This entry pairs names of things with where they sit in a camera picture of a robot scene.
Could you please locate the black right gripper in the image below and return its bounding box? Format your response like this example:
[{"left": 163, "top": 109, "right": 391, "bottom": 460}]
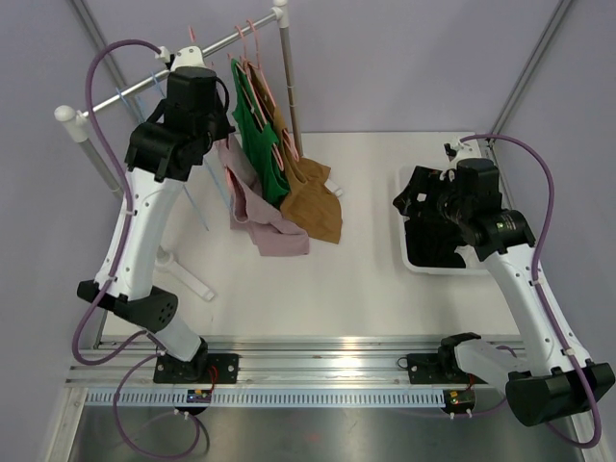
[{"left": 394, "top": 166, "right": 472, "bottom": 226}]

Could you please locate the green tank top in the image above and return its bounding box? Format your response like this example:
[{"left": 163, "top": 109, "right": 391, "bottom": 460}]
[{"left": 230, "top": 58, "right": 290, "bottom": 209}]

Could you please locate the black tank top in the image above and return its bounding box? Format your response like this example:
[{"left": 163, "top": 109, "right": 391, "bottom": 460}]
[{"left": 403, "top": 217, "right": 466, "bottom": 270}]

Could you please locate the pink hanger of green top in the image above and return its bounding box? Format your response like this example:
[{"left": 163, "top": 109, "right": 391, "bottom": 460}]
[{"left": 236, "top": 19, "right": 284, "bottom": 171}]

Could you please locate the pink hanger of mauve top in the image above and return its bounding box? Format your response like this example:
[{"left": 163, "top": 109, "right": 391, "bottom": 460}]
[{"left": 188, "top": 25, "right": 235, "bottom": 214}]

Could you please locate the light blue wire hanger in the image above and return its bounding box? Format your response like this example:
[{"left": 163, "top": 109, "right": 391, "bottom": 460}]
[{"left": 115, "top": 72, "right": 166, "bottom": 124}]

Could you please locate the mauve pink tank top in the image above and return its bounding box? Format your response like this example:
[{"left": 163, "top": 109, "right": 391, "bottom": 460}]
[{"left": 217, "top": 135, "right": 310, "bottom": 257}]

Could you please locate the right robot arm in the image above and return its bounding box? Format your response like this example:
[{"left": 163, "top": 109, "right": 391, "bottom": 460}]
[{"left": 393, "top": 158, "right": 615, "bottom": 426}]

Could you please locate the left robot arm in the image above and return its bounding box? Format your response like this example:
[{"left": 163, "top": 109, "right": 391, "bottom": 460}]
[{"left": 77, "top": 65, "right": 230, "bottom": 383}]

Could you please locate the pink hanger of brown top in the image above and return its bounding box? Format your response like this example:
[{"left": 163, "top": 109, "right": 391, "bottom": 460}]
[{"left": 246, "top": 19, "right": 299, "bottom": 161}]

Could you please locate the mustard brown tank top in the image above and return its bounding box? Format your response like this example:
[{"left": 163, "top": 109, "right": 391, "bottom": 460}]
[{"left": 253, "top": 70, "right": 343, "bottom": 244}]

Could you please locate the white plastic basket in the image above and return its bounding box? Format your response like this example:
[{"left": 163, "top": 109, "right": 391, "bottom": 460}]
[{"left": 409, "top": 159, "right": 507, "bottom": 275}]

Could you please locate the grey white clothes rack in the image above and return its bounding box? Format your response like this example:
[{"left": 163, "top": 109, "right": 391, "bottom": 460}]
[{"left": 53, "top": 0, "right": 344, "bottom": 303}]

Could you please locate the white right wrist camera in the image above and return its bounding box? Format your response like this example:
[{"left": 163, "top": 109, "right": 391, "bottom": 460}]
[{"left": 440, "top": 141, "right": 480, "bottom": 181}]

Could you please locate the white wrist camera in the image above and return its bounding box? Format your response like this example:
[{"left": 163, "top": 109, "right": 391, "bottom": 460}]
[
  {"left": 155, "top": 45, "right": 207, "bottom": 72},
  {"left": 440, "top": 141, "right": 480, "bottom": 181}
]

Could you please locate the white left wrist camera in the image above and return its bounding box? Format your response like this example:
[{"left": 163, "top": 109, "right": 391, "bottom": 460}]
[{"left": 155, "top": 45, "right": 207, "bottom": 72}]

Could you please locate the white slotted cable duct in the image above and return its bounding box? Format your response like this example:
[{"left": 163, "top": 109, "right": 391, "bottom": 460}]
[{"left": 86, "top": 388, "right": 445, "bottom": 409}]

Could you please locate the aluminium front rail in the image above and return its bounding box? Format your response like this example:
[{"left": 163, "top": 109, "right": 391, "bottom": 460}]
[{"left": 64, "top": 336, "right": 441, "bottom": 389}]

